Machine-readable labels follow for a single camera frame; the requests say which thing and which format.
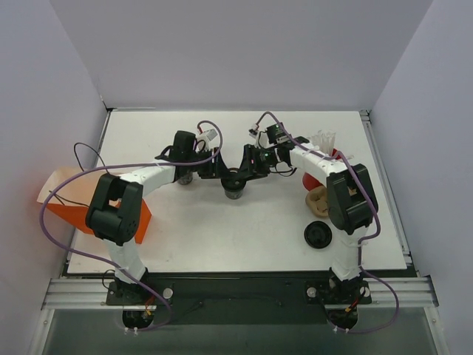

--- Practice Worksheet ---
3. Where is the dark coffee cup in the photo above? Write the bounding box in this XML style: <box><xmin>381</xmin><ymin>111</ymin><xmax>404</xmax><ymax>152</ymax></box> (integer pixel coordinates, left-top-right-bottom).
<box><xmin>224</xmin><ymin>189</ymin><xmax>244</xmax><ymax>200</ymax></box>
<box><xmin>177</xmin><ymin>175</ymin><xmax>194</xmax><ymax>186</ymax></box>

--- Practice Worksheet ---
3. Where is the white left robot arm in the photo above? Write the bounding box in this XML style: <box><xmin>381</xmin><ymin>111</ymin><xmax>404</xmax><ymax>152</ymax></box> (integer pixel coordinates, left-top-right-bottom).
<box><xmin>85</xmin><ymin>128</ymin><xmax>231</xmax><ymax>304</ymax></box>

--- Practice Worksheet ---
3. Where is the red straw holder cup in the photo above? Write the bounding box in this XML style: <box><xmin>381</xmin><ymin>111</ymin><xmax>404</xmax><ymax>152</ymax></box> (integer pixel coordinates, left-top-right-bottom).
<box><xmin>302</xmin><ymin>148</ymin><xmax>338</xmax><ymax>191</ymax></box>

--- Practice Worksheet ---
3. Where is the orange paper bag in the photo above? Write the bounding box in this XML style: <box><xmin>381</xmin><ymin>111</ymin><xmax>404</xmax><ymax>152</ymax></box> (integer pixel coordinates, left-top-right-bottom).
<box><xmin>37</xmin><ymin>167</ymin><xmax>152</xmax><ymax>245</ymax></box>

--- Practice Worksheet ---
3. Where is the brown cardboard cup carrier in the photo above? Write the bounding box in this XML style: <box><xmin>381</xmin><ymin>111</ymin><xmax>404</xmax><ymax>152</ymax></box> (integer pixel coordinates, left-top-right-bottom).
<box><xmin>305</xmin><ymin>186</ymin><xmax>328</xmax><ymax>218</ymax></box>

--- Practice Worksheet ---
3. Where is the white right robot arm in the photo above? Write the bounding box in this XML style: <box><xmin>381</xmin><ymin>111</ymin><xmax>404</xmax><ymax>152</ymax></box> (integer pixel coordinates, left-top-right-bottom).
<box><xmin>236</xmin><ymin>123</ymin><xmax>381</xmax><ymax>302</ymax></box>

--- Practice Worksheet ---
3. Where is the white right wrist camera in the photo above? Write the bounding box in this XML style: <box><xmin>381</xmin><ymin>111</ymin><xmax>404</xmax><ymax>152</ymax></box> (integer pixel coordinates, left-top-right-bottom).
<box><xmin>248</xmin><ymin>124</ymin><xmax>273</xmax><ymax>149</ymax></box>

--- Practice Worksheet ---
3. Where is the aluminium frame rail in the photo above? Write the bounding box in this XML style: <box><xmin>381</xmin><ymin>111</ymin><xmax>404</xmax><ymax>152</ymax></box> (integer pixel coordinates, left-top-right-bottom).
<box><xmin>42</xmin><ymin>277</ymin><xmax>439</xmax><ymax>311</ymax></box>

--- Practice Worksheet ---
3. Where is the black cup lid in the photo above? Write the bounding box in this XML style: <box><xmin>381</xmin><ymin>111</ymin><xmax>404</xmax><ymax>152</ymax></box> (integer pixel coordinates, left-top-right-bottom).
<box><xmin>220</xmin><ymin>168</ymin><xmax>246</xmax><ymax>192</ymax></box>
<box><xmin>304</xmin><ymin>221</ymin><xmax>333</xmax><ymax>249</ymax></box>

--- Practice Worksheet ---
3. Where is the black cup lid on table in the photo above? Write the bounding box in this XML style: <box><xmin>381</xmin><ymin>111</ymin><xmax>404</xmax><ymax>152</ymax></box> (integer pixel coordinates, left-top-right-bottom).
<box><xmin>304</xmin><ymin>221</ymin><xmax>333</xmax><ymax>249</ymax></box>

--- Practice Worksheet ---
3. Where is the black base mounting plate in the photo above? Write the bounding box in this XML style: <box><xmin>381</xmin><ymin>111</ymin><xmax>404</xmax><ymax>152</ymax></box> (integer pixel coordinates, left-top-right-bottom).
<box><xmin>106</xmin><ymin>271</ymin><xmax>372</xmax><ymax>328</ymax></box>

